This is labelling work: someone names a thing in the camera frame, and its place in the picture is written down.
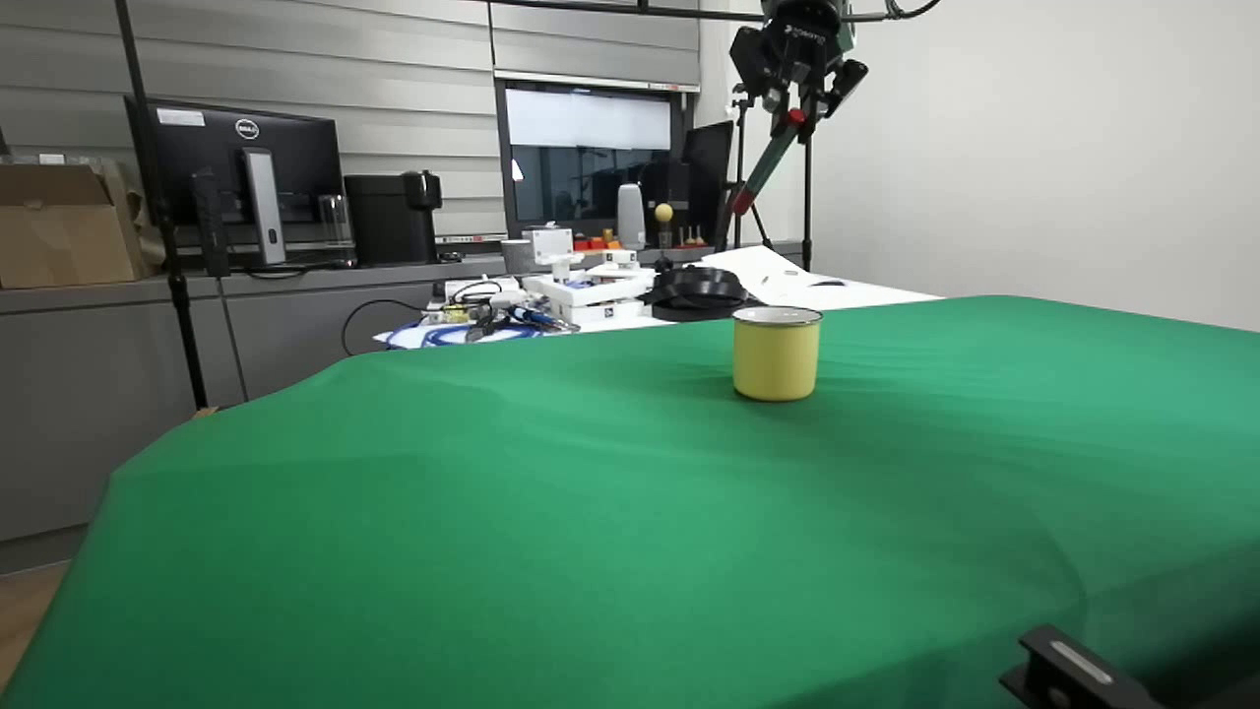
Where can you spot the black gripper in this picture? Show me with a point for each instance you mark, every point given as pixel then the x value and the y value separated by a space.
pixel 799 43

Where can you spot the red marker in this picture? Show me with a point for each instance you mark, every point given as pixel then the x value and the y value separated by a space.
pixel 786 137

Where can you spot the yellow mug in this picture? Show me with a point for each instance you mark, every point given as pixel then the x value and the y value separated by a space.
pixel 773 354

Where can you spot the white paper sheets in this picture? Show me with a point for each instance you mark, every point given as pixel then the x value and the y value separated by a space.
pixel 773 277

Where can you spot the white electronics clutter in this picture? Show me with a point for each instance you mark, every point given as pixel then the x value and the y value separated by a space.
pixel 534 307

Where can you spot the black computer tower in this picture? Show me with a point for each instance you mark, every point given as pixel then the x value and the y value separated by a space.
pixel 391 217

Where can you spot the green table cloth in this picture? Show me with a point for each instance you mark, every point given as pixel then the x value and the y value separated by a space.
pixel 605 527

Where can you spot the Dell monitor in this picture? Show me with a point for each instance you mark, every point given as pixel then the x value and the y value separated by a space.
pixel 240 189

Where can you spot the black tripod stand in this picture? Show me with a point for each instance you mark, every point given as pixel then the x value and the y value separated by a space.
pixel 163 210

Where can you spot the cardboard box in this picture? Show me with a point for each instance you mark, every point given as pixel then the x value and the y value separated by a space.
pixel 63 228

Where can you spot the black camera clamp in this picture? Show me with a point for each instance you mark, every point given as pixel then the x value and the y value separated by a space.
pixel 1067 674

